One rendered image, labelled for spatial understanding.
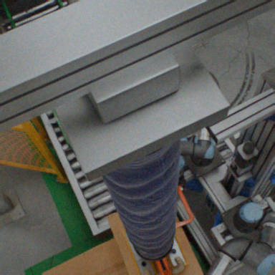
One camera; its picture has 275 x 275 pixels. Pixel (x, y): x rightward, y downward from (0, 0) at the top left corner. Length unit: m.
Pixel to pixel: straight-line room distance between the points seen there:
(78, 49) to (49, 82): 0.07
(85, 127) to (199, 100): 0.22
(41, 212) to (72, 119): 3.09
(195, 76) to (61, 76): 0.28
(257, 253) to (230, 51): 2.78
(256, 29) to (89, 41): 4.05
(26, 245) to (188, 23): 3.28
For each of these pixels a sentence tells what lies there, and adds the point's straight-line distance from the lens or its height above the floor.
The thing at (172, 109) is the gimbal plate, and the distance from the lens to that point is 0.79.
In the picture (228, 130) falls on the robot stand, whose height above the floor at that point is 2.03.
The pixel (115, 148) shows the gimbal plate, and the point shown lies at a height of 2.88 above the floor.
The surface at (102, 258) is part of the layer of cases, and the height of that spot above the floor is 0.54.
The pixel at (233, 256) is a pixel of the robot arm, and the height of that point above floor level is 1.56.
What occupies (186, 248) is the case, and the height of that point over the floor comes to 1.07.
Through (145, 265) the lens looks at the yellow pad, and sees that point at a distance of 2.48.
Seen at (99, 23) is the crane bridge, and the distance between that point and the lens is 0.69.
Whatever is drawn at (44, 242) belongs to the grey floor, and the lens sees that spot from 3.80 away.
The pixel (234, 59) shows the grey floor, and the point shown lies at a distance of 4.42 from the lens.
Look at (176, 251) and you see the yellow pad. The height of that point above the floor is 1.11.
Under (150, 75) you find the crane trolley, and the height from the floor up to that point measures 2.96.
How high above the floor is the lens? 3.57
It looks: 69 degrees down
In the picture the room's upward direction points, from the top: 11 degrees counter-clockwise
